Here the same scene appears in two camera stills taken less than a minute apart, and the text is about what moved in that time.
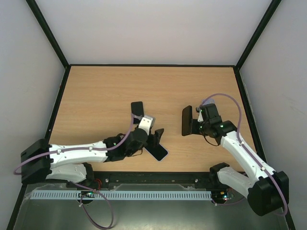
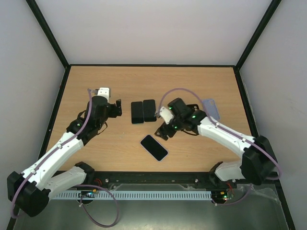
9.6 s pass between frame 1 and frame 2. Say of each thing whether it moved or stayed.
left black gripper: moved
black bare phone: stayed
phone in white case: stayed
